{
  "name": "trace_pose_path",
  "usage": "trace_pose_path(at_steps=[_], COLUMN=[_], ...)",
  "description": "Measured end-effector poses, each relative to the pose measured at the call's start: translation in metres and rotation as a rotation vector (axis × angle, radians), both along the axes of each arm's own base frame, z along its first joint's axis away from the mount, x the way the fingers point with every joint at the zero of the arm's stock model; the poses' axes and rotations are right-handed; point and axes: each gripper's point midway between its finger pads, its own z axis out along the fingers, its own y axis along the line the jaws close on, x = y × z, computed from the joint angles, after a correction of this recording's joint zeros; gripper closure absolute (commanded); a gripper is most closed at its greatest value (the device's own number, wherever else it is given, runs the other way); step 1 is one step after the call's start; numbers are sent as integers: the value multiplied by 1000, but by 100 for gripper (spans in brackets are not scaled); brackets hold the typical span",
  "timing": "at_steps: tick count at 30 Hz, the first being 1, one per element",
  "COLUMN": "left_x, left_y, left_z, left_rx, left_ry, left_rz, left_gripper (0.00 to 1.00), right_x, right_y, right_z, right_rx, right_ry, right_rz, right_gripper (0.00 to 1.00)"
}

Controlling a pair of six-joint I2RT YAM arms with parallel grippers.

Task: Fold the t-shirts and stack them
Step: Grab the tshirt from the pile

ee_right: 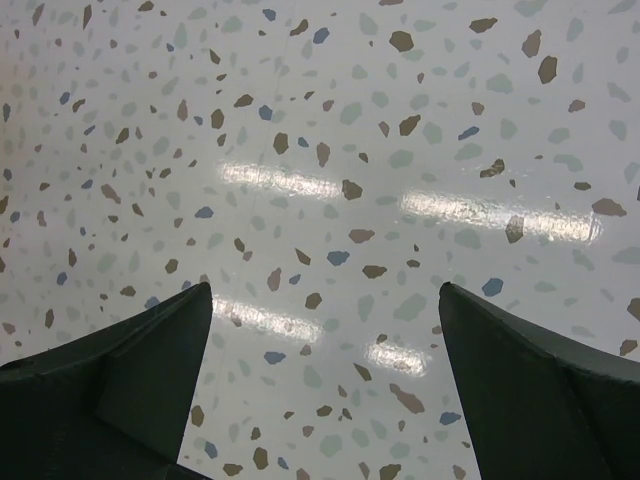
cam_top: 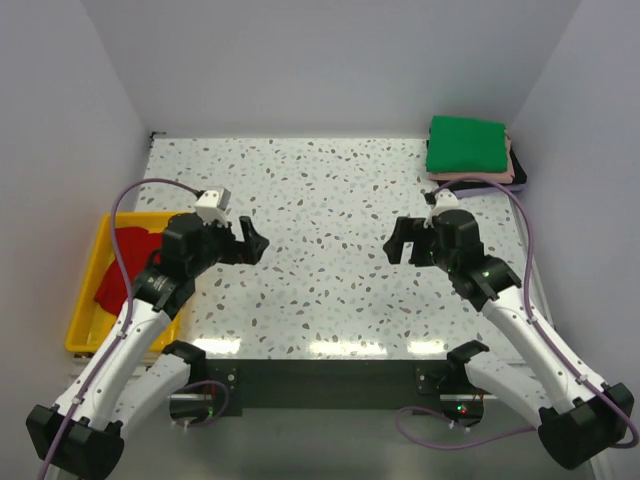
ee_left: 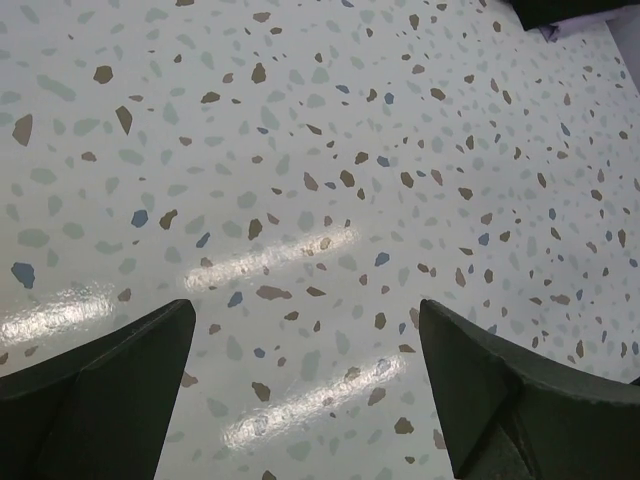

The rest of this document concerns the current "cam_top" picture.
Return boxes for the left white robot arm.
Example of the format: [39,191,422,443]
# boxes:
[26,213,269,479]

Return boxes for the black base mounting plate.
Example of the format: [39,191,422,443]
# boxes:
[170,359,486,427]

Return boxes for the folded green t shirt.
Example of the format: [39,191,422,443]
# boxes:
[426,116,508,174]

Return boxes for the folded black t shirt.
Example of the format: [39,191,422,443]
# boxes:
[450,149,528,196]

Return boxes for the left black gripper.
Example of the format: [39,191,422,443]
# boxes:
[188,214,268,277]

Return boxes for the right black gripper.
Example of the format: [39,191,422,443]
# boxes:
[383,216,457,273]

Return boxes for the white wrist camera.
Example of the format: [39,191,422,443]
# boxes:
[194,187,231,227]
[424,189,460,223]

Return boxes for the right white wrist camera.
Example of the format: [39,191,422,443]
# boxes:
[424,189,460,223]

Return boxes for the folded pink t shirt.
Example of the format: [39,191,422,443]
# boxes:
[428,135,515,184]

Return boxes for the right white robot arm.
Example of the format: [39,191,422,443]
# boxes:
[383,209,639,470]

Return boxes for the yellow plastic bin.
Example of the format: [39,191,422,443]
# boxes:
[65,212,173,354]

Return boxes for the red t shirt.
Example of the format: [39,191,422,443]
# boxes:
[93,227,166,317]

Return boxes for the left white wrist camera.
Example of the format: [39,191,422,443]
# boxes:
[194,187,231,227]

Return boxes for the aluminium frame rail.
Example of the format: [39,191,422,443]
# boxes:
[510,195,615,479]

